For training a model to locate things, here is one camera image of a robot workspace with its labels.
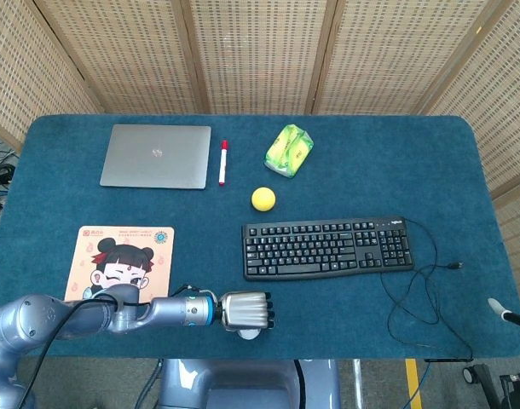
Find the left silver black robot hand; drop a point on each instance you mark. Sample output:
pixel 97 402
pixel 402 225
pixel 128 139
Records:
pixel 245 310

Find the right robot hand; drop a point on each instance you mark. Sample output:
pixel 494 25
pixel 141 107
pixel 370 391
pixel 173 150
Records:
pixel 497 306

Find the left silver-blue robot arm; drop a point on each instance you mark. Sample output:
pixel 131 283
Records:
pixel 128 313

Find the cartoon girl mouse pad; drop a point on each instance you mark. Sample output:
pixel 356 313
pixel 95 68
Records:
pixel 157 272

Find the silver-blue robot torso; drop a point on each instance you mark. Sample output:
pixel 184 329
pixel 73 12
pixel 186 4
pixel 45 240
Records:
pixel 247 383

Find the black wheeled stand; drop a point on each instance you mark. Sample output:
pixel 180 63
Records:
pixel 507 383

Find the black computer keyboard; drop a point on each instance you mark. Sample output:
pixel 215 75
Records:
pixel 319 249

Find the yellow foam ball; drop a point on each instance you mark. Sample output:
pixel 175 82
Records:
pixel 263 199

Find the red white marker pen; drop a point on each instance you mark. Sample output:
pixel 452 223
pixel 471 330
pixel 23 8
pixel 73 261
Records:
pixel 223 164

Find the green tissue pack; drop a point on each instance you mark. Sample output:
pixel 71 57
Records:
pixel 289 151

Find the blue carpet table cloth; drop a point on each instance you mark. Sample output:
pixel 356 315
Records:
pixel 349 179

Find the grey closed laptop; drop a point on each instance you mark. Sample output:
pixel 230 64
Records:
pixel 157 157

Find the woven rattan folding screen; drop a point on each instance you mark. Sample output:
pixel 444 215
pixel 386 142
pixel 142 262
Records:
pixel 260 51

